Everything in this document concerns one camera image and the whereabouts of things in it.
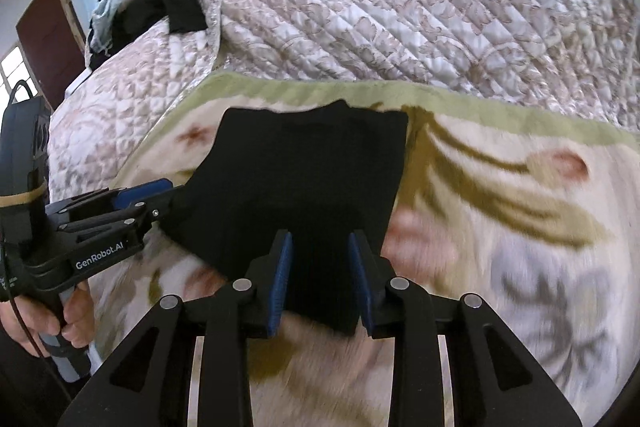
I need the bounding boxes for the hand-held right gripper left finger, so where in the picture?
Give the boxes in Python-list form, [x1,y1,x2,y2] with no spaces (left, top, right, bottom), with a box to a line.
[57,229,294,427]

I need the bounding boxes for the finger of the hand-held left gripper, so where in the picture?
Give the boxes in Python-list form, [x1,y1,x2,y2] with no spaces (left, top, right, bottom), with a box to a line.
[45,177,176,222]
[59,186,190,249]

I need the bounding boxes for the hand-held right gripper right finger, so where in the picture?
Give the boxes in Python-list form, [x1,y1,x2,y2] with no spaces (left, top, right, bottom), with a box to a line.
[347,229,583,427]

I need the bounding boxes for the black pants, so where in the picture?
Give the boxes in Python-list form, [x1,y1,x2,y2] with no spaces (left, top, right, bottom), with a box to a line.
[155,100,411,335]

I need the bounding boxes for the person's left forearm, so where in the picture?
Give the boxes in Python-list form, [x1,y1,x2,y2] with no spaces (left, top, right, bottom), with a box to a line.
[0,337,71,427]

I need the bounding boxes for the person's left hand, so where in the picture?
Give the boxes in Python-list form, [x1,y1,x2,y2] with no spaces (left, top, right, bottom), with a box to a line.
[0,279,96,358]

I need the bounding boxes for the floral fleece blanket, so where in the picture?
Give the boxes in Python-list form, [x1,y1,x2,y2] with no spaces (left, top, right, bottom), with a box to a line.
[92,72,640,427]

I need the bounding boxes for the window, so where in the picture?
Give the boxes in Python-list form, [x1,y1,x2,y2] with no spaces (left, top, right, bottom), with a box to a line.
[0,47,38,113]

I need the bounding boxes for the brown wooden door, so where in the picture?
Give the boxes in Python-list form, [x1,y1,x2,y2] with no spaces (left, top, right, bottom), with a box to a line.
[15,0,86,108]

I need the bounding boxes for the light blue garment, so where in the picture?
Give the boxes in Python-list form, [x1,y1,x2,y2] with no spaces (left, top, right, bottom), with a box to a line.
[90,0,126,48]

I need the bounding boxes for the pile of dark clothes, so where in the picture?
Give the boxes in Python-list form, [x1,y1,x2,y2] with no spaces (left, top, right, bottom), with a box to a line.
[87,0,208,68]

